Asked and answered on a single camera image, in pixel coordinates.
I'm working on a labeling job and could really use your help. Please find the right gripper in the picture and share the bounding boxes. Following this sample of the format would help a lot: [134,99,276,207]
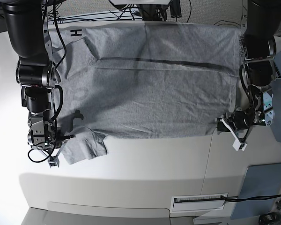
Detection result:
[28,112,75,162]

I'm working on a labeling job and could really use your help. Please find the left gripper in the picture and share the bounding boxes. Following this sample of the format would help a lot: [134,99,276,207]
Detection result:
[216,103,274,143]

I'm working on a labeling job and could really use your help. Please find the grey T-shirt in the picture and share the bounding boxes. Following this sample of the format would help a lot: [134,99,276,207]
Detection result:
[51,23,240,164]

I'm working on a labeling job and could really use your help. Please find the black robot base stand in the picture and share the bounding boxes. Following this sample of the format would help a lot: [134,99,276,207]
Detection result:
[110,0,192,22]

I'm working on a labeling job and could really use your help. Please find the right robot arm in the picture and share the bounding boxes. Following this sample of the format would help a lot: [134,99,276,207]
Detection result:
[1,0,72,166]

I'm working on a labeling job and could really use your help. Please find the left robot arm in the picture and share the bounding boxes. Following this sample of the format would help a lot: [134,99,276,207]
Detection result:
[217,0,281,151]

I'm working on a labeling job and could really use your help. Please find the blue-grey tablet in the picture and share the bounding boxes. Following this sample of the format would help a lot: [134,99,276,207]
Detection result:
[230,163,281,220]

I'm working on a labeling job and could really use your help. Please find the black device bottom right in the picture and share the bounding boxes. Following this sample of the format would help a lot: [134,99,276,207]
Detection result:
[258,212,281,225]

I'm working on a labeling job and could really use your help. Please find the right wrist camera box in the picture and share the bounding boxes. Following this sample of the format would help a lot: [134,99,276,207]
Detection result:
[48,156,59,168]

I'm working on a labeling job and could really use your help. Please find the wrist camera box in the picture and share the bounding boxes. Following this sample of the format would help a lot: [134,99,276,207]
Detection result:
[48,156,59,168]
[232,139,247,151]

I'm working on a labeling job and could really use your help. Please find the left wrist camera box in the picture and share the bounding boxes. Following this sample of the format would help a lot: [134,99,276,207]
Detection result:
[232,139,247,151]

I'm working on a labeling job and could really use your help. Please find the black cable on table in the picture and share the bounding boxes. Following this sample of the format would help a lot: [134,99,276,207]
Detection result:
[220,193,281,203]

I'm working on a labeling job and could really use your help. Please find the white cable grommet tray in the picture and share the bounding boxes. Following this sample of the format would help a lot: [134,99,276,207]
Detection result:
[170,193,228,213]

